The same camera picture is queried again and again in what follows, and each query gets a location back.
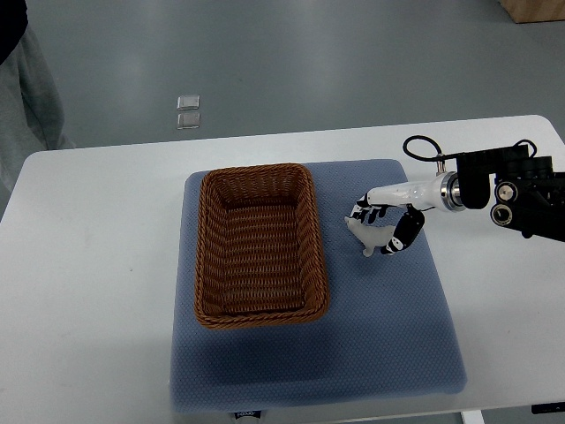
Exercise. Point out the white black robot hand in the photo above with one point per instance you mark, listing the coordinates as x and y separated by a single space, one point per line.
403 206

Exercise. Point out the white bear figurine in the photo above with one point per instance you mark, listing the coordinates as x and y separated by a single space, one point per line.
371 237

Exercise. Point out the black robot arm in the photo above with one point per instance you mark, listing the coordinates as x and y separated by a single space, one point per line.
528 192

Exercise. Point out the brown wicker basket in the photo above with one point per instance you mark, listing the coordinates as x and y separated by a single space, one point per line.
259 257

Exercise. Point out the blue-grey table mat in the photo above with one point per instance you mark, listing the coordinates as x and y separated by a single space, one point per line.
388 332

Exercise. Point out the wooden box corner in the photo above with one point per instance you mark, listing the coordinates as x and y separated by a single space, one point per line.
534 11

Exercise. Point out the black table control panel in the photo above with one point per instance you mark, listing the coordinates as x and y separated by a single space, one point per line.
555 407

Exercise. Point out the lower floor socket plate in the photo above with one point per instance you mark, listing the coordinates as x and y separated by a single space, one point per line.
188 120

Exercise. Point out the floor socket plate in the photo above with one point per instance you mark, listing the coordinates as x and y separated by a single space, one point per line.
188 120
188 102

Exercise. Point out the upper floor socket plate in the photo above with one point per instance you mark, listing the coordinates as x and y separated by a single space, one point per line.
188 102

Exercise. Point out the person in grey trousers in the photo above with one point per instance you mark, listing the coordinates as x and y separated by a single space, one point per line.
32 115

